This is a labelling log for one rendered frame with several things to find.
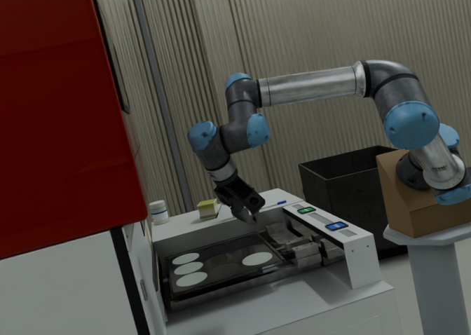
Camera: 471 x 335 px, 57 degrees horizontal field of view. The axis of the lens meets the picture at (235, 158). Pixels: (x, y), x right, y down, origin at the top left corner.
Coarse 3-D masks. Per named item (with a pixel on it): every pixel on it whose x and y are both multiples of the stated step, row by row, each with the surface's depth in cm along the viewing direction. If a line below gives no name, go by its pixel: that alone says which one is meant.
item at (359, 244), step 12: (300, 204) 171; (300, 216) 155; (312, 216) 153; (324, 216) 148; (324, 228) 135; (348, 228) 130; (360, 228) 128; (348, 240) 120; (360, 240) 121; (372, 240) 121; (348, 252) 120; (360, 252) 121; (372, 252) 122; (348, 264) 120; (360, 264) 121; (372, 264) 122; (360, 276) 121; (372, 276) 122
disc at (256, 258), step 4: (260, 252) 144; (264, 252) 143; (248, 256) 144; (252, 256) 143; (256, 256) 142; (260, 256) 141; (264, 256) 140; (268, 256) 140; (244, 260) 141; (248, 260) 140; (252, 260) 139; (256, 260) 138; (260, 260) 138; (264, 260) 137; (244, 264) 138; (248, 264) 137; (252, 264) 136; (256, 264) 135
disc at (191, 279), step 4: (200, 272) 139; (184, 276) 139; (188, 276) 138; (192, 276) 137; (196, 276) 137; (200, 276) 136; (204, 276) 135; (180, 280) 136; (184, 280) 135; (188, 280) 135; (192, 280) 134; (196, 280) 133; (200, 280) 132; (180, 284) 133; (184, 284) 133; (188, 284) 132; (192, 284) 131
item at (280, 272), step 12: (312, 264) 141; (264, 276) 138; (276, 276) 139; (288, 276) 140; (216, 288) 136; (228, 288) 136; (240, 288) 137; (180, 300) 134; (192, 300) 134; (204, 300) 134
